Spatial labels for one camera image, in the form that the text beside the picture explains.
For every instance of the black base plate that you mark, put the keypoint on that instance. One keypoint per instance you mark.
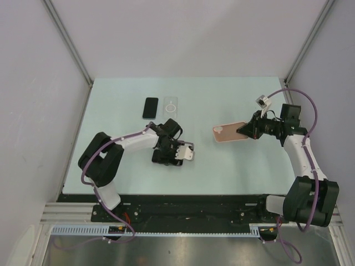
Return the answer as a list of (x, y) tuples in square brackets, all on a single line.
[(240, 209)]

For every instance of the aluminium frame rail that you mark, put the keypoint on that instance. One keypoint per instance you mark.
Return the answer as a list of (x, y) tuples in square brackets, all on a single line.
[(95, 213)]

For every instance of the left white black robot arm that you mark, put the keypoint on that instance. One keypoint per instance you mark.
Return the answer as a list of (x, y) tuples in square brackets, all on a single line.
[(100, 161)]

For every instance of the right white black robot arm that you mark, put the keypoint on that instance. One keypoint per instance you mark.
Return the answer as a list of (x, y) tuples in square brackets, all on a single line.
[(312, 197)]

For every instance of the clear phone case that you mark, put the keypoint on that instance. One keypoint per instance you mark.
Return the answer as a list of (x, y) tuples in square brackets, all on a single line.
[(170, 107)]

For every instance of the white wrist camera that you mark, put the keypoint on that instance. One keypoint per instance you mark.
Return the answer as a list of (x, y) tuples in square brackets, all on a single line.
[(264, 103), (184, 153)]

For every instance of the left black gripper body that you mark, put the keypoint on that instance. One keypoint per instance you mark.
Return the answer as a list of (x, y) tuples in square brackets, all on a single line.
[(168, 152)]

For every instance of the left aluminium corner post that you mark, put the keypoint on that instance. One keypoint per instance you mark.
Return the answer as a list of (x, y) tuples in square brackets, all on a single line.
[(67, 40)]

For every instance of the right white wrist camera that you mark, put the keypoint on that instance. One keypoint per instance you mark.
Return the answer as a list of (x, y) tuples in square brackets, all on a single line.
[(264, 103)]

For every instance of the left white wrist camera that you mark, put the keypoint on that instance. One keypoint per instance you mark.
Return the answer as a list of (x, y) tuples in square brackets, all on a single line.
[(184, 153)]

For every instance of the black phone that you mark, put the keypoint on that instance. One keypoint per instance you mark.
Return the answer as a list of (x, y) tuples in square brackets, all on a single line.
[(150, 108)]

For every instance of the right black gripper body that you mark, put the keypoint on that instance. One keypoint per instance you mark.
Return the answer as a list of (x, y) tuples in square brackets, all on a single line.
[(265, 126)]

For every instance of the pink cased phone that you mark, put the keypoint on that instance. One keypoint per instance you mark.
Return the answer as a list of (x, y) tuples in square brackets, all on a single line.
[(167, 159)]

